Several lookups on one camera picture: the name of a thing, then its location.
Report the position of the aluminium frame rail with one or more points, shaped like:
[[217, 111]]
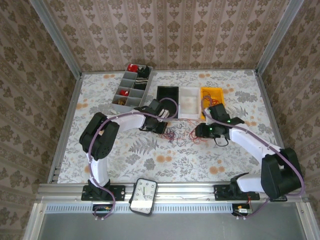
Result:
[[180, 191]]

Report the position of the yellow plastic bin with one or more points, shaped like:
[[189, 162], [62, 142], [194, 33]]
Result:
[[216, 96]]

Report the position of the black cloth item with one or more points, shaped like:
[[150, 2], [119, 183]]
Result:
[[143, 71]]

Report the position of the small red white toy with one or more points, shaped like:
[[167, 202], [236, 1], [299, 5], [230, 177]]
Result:
[[124, 93]]

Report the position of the black electronics box yellow connector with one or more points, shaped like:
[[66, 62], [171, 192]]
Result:
[[242, 210]]

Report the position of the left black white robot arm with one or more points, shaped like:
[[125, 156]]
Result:
[[100, 140]]

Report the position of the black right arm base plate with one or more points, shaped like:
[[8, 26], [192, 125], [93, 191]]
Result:
[[221, 192]]

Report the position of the black white analog clock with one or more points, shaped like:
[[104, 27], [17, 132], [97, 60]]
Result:
[[143, 195]]

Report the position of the grey compartment organizer tray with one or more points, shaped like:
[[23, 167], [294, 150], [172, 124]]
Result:
[[135, 101]]

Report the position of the black white striped sock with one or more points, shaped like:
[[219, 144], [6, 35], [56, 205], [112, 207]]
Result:
[[141, 83]]

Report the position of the white plastic bin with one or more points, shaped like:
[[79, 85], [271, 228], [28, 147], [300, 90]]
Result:
[[190, 102]]

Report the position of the aluminium corner post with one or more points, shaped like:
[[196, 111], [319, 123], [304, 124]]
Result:
[[57, 37], [277, 37]]

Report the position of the aluminium table side rail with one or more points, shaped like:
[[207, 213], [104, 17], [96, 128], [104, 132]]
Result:
[[72, 112], [268, 105]]

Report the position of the small brown items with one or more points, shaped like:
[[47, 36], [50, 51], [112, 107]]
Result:
[[122, 101]]

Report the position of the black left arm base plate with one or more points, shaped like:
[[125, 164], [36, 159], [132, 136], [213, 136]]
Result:
[[117, 192]]

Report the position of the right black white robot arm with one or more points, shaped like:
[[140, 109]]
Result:
[[277, 175]]

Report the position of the black plastic bin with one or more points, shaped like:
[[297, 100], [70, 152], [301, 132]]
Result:
[[167, 93]]

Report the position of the grey metal panel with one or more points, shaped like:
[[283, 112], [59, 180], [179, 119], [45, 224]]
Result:
[[162, 227]]

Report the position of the black electronics box green connector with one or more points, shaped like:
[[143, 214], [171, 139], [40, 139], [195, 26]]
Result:
[[102, 210]]

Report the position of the red white round toy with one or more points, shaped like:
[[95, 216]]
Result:
[[132, 68]]

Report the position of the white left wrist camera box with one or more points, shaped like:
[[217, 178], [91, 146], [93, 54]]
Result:
[[165, 113]]

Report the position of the floral tablecloth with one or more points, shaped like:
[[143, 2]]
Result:
[[125, 165]]

